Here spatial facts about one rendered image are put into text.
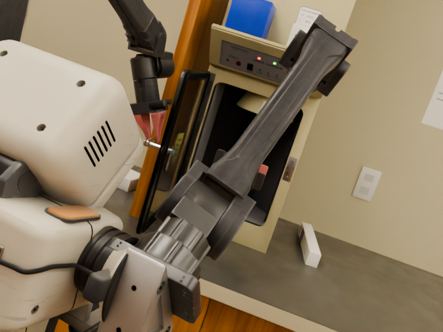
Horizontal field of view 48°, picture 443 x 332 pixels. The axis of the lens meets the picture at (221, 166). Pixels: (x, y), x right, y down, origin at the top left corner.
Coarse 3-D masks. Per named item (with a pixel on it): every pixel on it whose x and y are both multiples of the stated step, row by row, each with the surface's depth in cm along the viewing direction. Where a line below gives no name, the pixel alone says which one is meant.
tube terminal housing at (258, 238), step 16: (272, 0) 131; (288, 0) 131; (304, 0) 130; (320, 0) 129; (336, 0) 128; (352, 0) 128; (224, 16) 135; (288, 16) 131; (336, 16) 129; (272, 32) 133; (288, 32) 132; (224, 80) 137; (240, 80) 137; (256, 80) 136; (304, 112) 135; (304, 128) 135; (304, 144) 136; (288, 160) 138; (272, 208) 141; (272, 224) 142; (240, 240) 145; (256, 240) 144
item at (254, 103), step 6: (246, 96) 143; (252, 96) 141; (258, 96) 140; (264, 96) 139; (240, 102) 144; (246, 102) 141; (252, 102) 140; (258, 102) 139; (264, 102) 139; (246, 108) 140; (252, 108) 139; (258, 108) 139
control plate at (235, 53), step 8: (224, 48) 128; (232, 48) 127; (240, 48) 126; (248, 48) 126; (224, 56) 131; (232, 56) 130; (240, 56) 129; (248, 56) 128; (256, 56) 127; (264, 56) 126; (272, 56) 125; (224, 64) 133; (232, 64) 132; (256, 64) 129; (264, 64) 128; (272, 64) 127; (248, 72) 132; (256, 72) 131; (264, 72) 130; (272, 72) 129; (280, 72) 128; (272, 80) 132; (280, 80) 130
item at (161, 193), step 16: (176, 96) 108; (192, 96) 123; (176, 112) 111; (192, 112) 130; (176, 128) 117; (176, 144) 123; (176, 160) 130; (160, 176) 118; (176, 176) 138; (160, 192) 124; (144, 208) 114
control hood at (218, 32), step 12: (216, 24) 124; (216, 36) 126; (228, 36) 125; (240, 36) 123; (252, 36) 123; (216, 48) 130; (252, 48) 125; (264, 48) 124; (276, 48) 122; (216, 60) 133; (240, 72) 134; (276, 84) 133; (312, 96) 131
